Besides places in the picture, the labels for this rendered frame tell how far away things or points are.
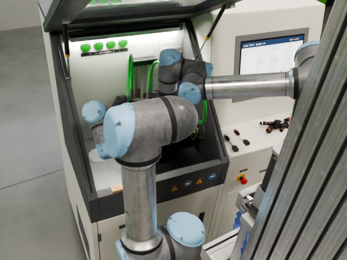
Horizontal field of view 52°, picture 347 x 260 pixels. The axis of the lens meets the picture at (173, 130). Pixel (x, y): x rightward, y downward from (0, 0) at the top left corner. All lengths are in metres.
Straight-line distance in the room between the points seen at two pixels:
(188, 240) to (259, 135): 1.00
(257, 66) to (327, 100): 1.23
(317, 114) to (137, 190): 0.45
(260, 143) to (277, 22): 0.62
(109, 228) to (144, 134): 1.02
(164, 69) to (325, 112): 0.67
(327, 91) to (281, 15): 1.27
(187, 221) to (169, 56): 0.55
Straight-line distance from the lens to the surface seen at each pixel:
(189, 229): 1.07
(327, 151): 0.75
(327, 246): 0.86
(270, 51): 1.95
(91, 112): 1.18
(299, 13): 2.03
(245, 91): 1.11
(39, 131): 3.48
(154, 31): 1.78
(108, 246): 1.87
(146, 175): 0.85
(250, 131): 1.94
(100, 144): 1.17
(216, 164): 1.74
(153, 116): 0.78
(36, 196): 2.90
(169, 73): 1.25
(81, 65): 1.78
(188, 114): 0.82
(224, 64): 1.80
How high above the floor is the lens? 2.13
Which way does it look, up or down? 38 degrees down
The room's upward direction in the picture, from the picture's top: 6 degrees clockwise
